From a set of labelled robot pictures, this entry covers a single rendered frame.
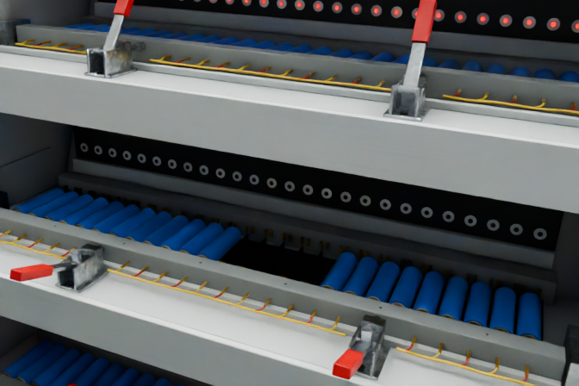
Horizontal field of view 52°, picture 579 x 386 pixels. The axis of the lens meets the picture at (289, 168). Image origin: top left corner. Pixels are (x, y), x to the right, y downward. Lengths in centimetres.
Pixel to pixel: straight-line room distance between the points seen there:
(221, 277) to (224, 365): 8
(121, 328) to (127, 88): 20
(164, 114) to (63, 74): 11
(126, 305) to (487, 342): 29
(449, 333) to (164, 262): 25
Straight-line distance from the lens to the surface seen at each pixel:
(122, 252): 58
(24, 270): 52
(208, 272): 53
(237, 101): 47
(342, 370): 40
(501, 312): 53
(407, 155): 43
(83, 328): 57
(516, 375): 49
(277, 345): 48
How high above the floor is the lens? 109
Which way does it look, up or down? 3 degrees down
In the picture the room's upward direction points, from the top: 9 degrees clockwise
